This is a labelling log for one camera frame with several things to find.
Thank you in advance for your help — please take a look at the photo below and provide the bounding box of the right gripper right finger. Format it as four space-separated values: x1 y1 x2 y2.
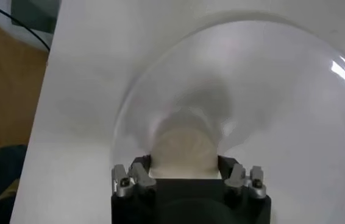
217 155 268 200

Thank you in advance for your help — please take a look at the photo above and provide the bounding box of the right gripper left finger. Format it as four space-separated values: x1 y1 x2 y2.
111 154 158 198

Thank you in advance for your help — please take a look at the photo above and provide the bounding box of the white steamed baozi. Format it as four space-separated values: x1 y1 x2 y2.
149 125 222 181

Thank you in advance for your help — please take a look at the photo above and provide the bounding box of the white round plate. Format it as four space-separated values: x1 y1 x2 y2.
110 18 345 224

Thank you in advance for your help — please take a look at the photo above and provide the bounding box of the thin black floor cable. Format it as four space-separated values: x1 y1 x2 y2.
0 0 52 53

